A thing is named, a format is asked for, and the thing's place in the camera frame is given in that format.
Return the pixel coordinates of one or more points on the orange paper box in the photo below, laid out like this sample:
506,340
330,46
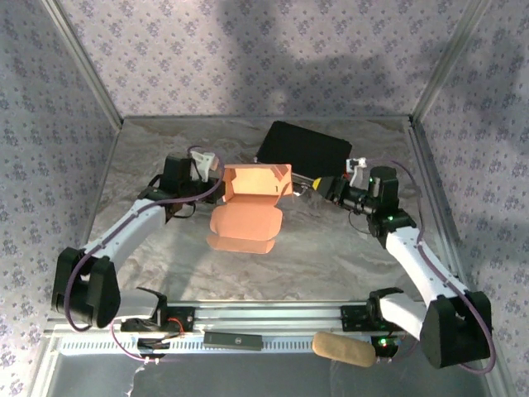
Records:
244,219

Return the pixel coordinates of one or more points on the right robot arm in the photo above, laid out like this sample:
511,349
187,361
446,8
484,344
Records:
417,256

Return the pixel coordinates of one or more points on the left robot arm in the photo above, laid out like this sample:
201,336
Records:
124,231

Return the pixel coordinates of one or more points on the black ribbed carrying case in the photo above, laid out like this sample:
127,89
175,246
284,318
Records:
306,149

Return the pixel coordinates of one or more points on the small board with led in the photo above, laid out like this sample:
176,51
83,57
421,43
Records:
386,345

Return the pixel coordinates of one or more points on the flat black rectangular device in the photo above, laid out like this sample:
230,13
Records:
233,341

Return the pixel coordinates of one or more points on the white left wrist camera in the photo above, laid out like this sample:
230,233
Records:
204,159

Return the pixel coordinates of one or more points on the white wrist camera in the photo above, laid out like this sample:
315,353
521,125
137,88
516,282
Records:
204,159
356,171

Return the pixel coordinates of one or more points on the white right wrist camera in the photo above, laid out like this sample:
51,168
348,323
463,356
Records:
356,171

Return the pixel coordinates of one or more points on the aluminium side rail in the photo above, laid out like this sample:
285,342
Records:
438,207

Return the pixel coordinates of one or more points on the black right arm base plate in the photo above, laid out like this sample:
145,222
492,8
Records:
355,318

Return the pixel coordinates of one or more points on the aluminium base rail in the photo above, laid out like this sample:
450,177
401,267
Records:
268,316

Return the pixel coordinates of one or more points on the aluminium frame post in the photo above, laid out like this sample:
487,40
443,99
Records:
450,58
82,62

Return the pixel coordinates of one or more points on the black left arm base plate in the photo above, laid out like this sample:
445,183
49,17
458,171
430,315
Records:
177,320

